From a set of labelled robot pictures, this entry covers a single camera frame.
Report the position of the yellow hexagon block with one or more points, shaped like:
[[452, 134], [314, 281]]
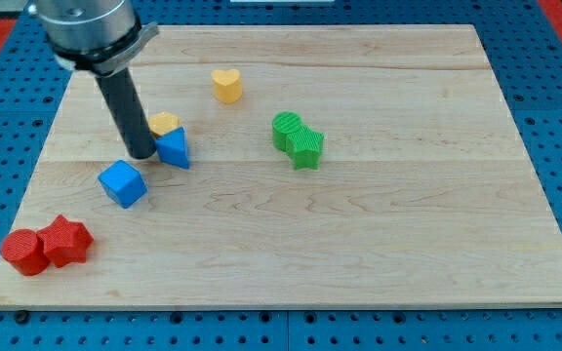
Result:
[[163, 123]]

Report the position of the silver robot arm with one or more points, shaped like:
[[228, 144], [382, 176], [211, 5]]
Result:
[[99, 36]]

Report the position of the yellow heart block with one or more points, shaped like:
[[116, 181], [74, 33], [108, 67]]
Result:
[[227, 85]]

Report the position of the wooden board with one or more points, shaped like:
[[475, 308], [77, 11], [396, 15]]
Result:
[[425, 196]]

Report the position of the green star block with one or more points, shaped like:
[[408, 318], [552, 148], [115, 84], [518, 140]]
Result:
[[304, 147]]

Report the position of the green cylinder block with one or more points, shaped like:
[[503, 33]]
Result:
[[283, 124]]

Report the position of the blue triangle block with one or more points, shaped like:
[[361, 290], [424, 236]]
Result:
[[172, 148]]

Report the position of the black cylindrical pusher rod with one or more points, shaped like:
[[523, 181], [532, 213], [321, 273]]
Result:
[[123, 102]]

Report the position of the blue cube block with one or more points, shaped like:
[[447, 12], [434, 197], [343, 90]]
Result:
[[122, 183]]

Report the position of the red star block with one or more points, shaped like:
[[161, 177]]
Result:
[[65, 241]]

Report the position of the red cylinder block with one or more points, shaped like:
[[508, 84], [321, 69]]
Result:
[[24, 251]]

